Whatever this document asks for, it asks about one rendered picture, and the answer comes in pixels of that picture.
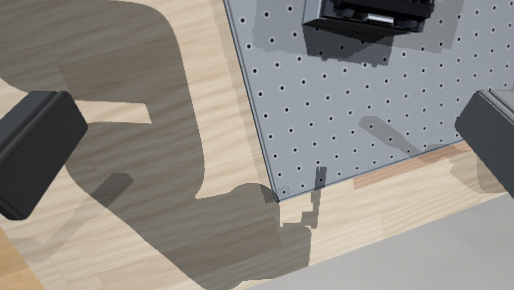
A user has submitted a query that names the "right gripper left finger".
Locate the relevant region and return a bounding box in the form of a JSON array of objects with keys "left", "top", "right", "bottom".
[{"left": 0, "top": 91, "right": 88, "bottom": 221}]

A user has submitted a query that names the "black well plate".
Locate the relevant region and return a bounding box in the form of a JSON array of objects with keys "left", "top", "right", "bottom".
[{"left": 333, "top": 0, "right": 435, "bottom": 23}]

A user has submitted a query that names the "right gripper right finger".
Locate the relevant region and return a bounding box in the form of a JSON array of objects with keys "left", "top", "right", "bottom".
[{"left": 454, "top": 90, "right": 514, "bottom": 199}]

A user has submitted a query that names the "grey perforated breadboard plate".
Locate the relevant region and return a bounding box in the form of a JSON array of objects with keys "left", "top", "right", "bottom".
[{"left": 223, "top": 0, "right": 514, "bottom": 203}]

